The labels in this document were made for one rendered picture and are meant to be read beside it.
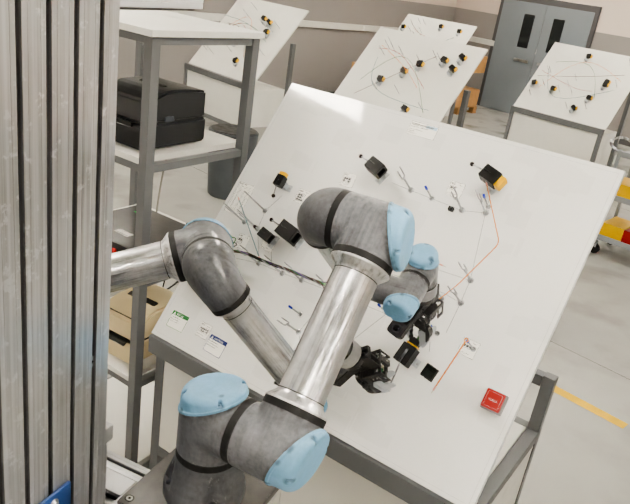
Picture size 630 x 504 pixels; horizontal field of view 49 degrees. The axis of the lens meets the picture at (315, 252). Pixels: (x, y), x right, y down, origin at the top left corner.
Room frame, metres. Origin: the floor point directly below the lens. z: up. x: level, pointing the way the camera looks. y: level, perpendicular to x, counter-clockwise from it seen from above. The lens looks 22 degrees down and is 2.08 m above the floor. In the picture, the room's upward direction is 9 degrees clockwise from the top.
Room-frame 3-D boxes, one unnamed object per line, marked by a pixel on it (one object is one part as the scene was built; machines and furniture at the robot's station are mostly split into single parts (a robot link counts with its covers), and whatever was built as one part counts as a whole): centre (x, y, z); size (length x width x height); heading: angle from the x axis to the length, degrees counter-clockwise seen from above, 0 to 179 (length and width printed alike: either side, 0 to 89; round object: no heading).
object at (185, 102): (2.29, 0.62, 1.56); 0.30 x 0.23 x 0.19; 149
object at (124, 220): (2.31, 0.65, 1.09); 0.35 x 0.33 x 0.07; 58
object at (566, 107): (8.52, -2.79, 0.83); 1.18 x 0.72 x 1.65; 48
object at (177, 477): (1.01, 0.14, 1.21); 0.15 x 0.15 x 0.10
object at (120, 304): (2.28, 0.61, 0.76); 0.30 x 0.21 x 0.20; 151
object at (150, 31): (2.39, 0.67, 0.93); 0.60 x 0.50 x 1.85; 58
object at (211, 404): (1.00, 0.13, 1.33); 0.13 x 0.12 x 0.14; 65
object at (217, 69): (7.85, 1.13, 0.83); 1.18 x 0.72 x 1.65; 47
